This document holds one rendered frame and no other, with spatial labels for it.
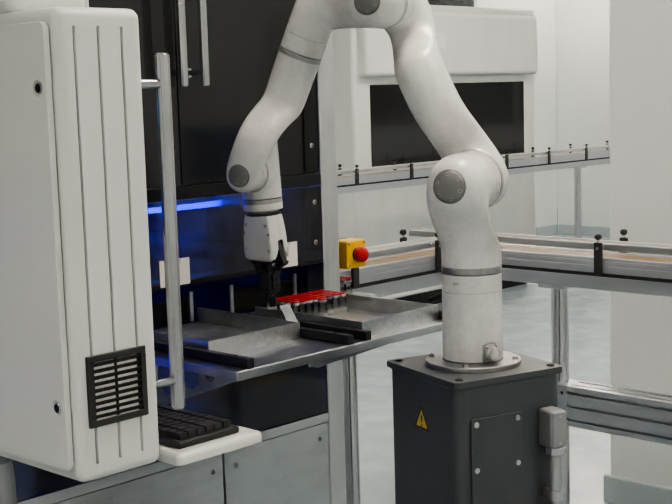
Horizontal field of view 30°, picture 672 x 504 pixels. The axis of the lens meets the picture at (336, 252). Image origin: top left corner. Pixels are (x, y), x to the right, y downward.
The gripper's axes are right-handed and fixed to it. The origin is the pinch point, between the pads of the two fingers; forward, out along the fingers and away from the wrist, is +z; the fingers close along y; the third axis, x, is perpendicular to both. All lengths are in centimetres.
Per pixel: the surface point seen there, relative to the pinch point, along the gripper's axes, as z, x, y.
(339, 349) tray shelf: 13.2, 3.4, 17.6
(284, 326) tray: 9.2, -0.1, 4.0
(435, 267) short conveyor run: 15, 92, -42
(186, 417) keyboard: 16, -40, 25
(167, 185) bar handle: -28, -47, 37
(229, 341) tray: 9.0, -15.7, 5.5
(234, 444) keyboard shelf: 19, -38, 36
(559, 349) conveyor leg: 41, 116, -18
